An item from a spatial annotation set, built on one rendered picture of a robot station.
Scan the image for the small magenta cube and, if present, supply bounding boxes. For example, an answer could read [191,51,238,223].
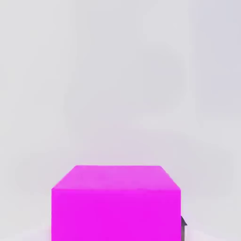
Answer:
[51,165,182,241]

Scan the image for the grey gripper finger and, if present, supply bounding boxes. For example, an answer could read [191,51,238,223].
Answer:
[181,216,188,241]

